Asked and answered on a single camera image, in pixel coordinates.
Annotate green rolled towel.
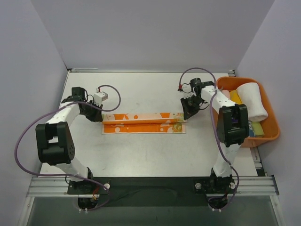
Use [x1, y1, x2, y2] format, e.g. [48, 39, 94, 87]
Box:
[250, 121, 265, 137]

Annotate blue patterned rolled towel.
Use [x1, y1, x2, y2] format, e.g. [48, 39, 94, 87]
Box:
[248, 121, 255, 137]

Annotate orange plastic basket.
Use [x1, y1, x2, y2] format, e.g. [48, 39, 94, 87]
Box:
[216, 77, 280, 148]

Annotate yellow rolled towel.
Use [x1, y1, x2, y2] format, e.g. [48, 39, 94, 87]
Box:
[230, 90, 242, 105]

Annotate aluminium frame rail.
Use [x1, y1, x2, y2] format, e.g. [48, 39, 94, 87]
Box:
[27, 177, 279, 197]

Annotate pink rolled towel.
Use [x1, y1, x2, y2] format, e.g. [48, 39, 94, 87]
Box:
[222, 90, 230, 99]

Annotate black base mat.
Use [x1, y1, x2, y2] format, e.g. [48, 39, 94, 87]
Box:
[67, 177, 236, 209]

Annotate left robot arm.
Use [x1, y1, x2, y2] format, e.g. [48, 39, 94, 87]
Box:
[35, 87, 108, 194]

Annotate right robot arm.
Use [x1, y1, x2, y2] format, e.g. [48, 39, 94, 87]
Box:
[178, 78, 249, 193]

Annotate white towel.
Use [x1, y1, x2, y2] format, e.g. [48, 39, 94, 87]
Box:
[237, 82, 268, 122]

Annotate orange cloth pile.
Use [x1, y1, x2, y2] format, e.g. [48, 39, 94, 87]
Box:
[102, 113, 186, 134]

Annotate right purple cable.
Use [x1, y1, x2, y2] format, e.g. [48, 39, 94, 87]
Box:
[178, 67, 240, 210]

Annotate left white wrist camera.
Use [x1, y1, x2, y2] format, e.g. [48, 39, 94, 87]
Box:
[93, 92, 108, 105]

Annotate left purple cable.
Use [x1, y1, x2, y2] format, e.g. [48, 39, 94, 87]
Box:
[14, 84, 122, 211]

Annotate purple cable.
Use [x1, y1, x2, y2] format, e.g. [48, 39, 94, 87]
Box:
[178, 67, 240, 210]
[14, 84, 122, 211]

